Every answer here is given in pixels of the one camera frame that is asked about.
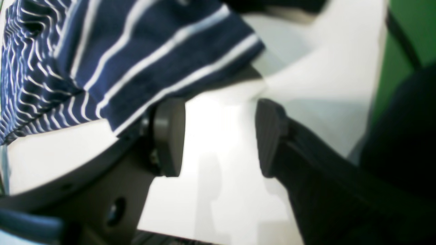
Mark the navy white striped t-shirt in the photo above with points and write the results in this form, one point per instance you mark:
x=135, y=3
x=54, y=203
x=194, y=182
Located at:
x=67, y=62

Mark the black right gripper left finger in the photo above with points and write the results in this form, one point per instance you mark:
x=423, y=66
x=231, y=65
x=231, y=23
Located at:
x=101, y=202

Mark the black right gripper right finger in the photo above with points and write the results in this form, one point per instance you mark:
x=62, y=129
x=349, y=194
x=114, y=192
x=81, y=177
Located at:
x=334, y=202

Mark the green side bin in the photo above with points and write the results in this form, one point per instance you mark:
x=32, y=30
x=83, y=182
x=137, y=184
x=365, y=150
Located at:
x=407, y=44

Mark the dark navy folded garment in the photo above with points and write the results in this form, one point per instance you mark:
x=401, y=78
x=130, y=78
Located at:
x=401, y=146

